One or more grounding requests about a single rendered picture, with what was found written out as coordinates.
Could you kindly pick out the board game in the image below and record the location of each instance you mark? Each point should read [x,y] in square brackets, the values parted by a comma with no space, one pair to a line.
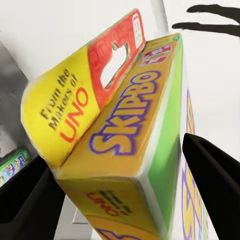
[117,151]
[12,164]

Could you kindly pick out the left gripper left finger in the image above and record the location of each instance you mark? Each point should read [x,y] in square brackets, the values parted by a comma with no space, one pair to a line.
[31,203]

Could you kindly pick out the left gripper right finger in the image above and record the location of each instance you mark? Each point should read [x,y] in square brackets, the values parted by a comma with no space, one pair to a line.
[217,176]

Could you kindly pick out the toy box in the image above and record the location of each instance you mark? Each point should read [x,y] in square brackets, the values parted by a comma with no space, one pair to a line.
[72,224]

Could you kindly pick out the painting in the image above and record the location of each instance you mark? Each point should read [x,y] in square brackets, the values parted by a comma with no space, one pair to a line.
[211,39]

